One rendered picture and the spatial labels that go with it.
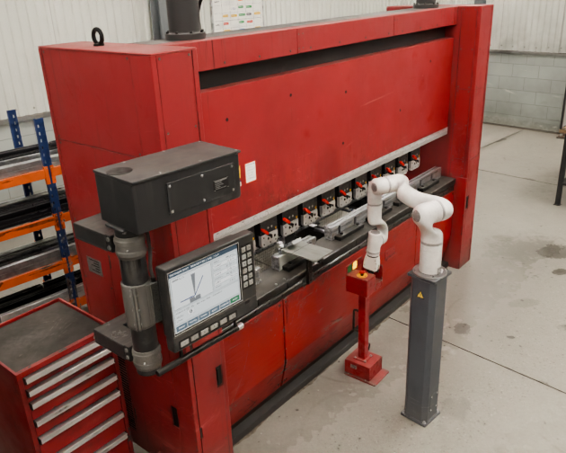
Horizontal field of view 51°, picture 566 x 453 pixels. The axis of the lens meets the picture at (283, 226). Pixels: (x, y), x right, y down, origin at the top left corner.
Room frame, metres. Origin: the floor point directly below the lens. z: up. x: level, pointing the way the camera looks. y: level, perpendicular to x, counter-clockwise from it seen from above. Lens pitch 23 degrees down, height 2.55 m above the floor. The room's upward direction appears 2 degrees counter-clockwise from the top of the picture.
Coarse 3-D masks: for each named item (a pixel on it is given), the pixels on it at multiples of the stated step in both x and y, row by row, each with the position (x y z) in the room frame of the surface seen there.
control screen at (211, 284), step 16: (208, 256) 2.05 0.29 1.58; (224, 256) 2.10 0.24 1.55; (176, 272) 1.93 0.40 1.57; (192, 272) 1.98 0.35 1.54; (208, 272) 2.04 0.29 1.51; (224, 272) 2.10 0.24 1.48; (176, 288) 1.93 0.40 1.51; (192, 288) 1.98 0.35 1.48; (208, 288) 2.03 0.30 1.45; (224, 288) 2.09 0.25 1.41; (176, 304) 1.92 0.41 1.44; (192, 304) 1.97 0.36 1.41; (208, 304) 2.03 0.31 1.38; (224, 304) 2.08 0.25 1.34; (176, 320) 1.91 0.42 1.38; (192, 320) 1.97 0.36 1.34
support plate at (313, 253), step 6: (288, 246) 3.36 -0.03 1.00; (294, 246) 3.35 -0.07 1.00; (300, 246) 3.35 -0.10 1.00; (306, 246) 3.35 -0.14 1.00; (312, 246) 3.34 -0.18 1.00; (318, 246) 3.34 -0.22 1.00; (288, 252) 3.28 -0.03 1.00; (300, 252) 3.27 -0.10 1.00; (306, 252) 3.27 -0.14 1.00; (312, 252) 3.26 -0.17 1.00; (318, 252) 3.26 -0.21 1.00; (324, 252) 3.26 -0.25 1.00; (330, 252) 3.25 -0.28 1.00; (306, 258) 3.18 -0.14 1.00; (312, 258) 3.18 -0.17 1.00; (318, 258) 3.17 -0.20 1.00
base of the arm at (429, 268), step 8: (424, 248) 2.90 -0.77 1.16; (432, 248) 2.88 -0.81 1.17; (440, 248) 2.89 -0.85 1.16; (424, 256) 2.90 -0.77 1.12; (432, 256) 2.88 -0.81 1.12; (440, 256) 2.90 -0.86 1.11; (424, 264) 2.90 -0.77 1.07; (432, 264) 2.88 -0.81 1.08; (440, 264) 2.91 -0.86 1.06; (416, 272) 2.92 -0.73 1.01; (424, 272) 2.90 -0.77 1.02; (432, 272) 2.88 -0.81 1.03; (440, 272) 2.88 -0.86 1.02
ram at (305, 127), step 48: (432, 48) 4.71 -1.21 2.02; (240, 96) 3.07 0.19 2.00; (288, 96) 3.36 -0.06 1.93; (336, 96) 3.72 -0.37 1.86; (384, 96) 4.17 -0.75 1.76; (432, 96) 4.75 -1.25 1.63; (240, 144) 3.05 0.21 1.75; (288, 144) 3.35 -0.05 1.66; (336, 144) 3.72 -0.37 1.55; (384, 144) 4.18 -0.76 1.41; (288, 192) 3.34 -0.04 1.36
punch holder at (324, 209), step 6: (324, 192) 3.62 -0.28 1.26; (330, 192) 3.66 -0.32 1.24; (318, 198) 3.61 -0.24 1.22; (324, 198) 3.62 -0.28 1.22; (330, 198) 3.67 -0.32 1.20; (318, 204) 3.61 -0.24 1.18; (324, 204) 3.62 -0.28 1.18; (318, 210) 3.61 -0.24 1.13; (324, 210) 3.61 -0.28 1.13; (330, 210) 3.66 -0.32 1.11; (318, 216) 3.61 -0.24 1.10; (324, 216) 3.61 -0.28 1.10
